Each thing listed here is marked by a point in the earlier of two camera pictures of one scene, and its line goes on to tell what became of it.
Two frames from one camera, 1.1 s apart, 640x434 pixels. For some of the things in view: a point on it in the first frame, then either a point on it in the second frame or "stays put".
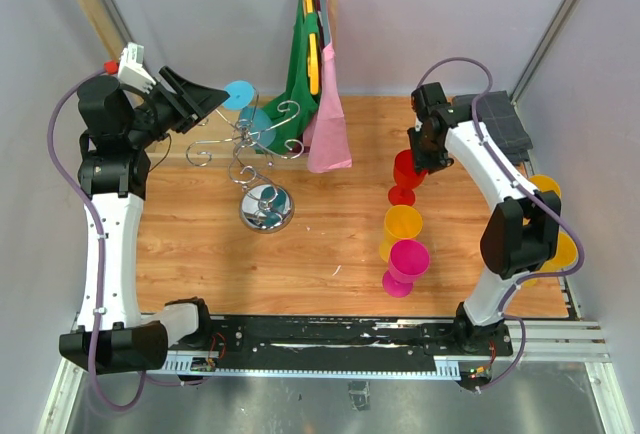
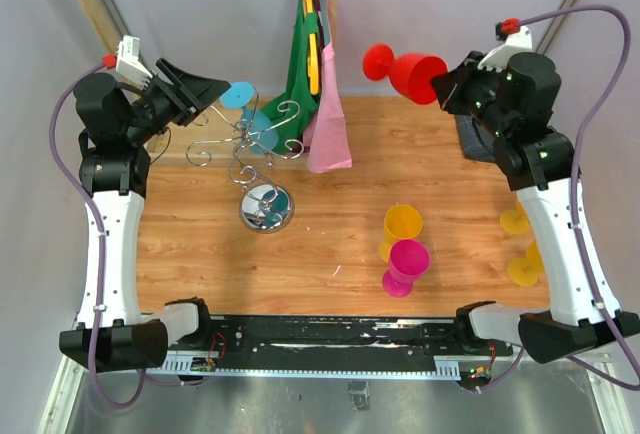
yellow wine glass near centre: [401, 223] stays put
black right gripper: [422, 162] → [449, 87]
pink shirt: [326, 133] stays put
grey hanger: [326, 40] stays put
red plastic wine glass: [406, 180] → [411, 74]
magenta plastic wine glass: [408, 259] stays put
